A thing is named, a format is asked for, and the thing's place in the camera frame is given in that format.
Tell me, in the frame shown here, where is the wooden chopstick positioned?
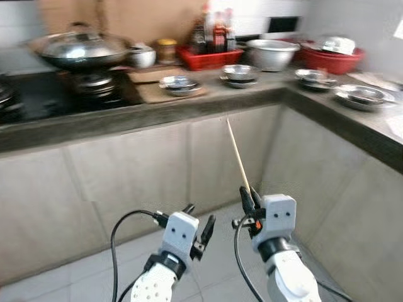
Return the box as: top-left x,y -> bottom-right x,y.
225,120 -> 251,193

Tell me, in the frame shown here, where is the light wood base cabinet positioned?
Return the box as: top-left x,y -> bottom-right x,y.
0,104 -> 284,287
261,104 -> 403,302

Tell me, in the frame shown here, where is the brown wooden board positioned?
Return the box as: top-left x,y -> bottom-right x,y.
128,66 -> 183,84

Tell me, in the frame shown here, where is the large aluminium pot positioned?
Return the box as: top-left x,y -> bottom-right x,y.
246,39 -> 302,72

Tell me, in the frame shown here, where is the red plastic basket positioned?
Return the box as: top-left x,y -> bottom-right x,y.
176,44 -> 245,71

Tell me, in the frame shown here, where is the red plastic basin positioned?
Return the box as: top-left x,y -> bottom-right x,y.
296,39 -> 366,75

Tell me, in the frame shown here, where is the glass jar with yellow lid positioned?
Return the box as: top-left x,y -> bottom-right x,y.
156,38 -> 178,65

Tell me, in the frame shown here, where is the white ceramic lidded jar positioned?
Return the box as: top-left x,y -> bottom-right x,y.
129,42 -> 157,69

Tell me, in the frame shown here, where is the red label sauce bottle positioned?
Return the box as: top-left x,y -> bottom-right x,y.
213,9 -> 229,53

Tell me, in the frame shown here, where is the dark red-capped sauce bottle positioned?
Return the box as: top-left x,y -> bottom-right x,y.
224,8 -> 237,51

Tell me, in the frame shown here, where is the clear glass sauce bottle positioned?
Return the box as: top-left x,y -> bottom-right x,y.
192,19 -> 207,54

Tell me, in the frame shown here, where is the upturned steel bowl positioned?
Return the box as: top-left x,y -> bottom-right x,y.
318,36 -> 356,55

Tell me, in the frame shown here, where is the tall dark sauce bottle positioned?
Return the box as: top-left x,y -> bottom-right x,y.
200,3 -> 216,54

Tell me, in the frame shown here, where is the dark metal wok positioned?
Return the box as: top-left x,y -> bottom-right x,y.
28,35 -> 136,71

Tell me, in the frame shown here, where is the black gas stove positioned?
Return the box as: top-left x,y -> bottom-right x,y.
0,68 -> 144,123

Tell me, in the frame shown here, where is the steel wok lid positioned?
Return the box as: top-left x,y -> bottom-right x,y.
28,22 -> 130,60

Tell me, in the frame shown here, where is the brown cardboard sheet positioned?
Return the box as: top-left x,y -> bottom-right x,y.
38,0 -> 208,45

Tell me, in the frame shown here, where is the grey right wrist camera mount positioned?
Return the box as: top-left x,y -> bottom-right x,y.
252,194 -> 297,246

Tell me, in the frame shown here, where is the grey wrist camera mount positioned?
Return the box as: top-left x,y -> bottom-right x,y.
162,212 -> 200,255
252,194 -> 297,246

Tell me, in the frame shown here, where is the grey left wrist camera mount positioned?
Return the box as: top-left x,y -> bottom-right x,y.
162,212 -> 200,255

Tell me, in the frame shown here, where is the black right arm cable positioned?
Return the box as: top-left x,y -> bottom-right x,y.
233,217 -> 353,302

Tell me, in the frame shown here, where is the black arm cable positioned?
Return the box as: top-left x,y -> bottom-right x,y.
111,210 -> 169,302
233,217 -> 353,302

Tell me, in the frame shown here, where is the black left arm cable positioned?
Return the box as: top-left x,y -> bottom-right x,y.
111,210 -> 169,302

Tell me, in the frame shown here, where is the black wall panel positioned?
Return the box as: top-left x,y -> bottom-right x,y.
268,17 -> 300,33

